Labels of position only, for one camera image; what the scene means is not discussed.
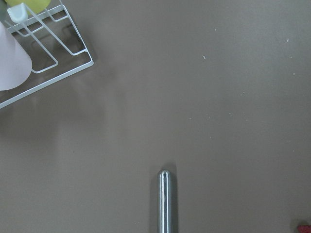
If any white wire cup rack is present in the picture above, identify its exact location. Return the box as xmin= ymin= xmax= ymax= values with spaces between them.
xmin=0 ymin=0 xmax=94 ymax=108

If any yellow cup in rack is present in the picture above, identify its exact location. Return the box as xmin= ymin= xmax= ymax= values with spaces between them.
xmin=5 ymin=0 xmax=51 ymax=14

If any pink cup in rack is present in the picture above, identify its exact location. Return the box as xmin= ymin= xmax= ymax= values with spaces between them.
xmin=0 ymin=24 xmax=32 ymax=91

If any steel muddler black tip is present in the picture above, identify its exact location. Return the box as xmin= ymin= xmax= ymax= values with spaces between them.
xmin=158 ymin=170 xmax=172 ymax=233

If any red strawberry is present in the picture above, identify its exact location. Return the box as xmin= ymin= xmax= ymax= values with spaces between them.
xmin=297 ymin=225 xmax=311 ymax=233

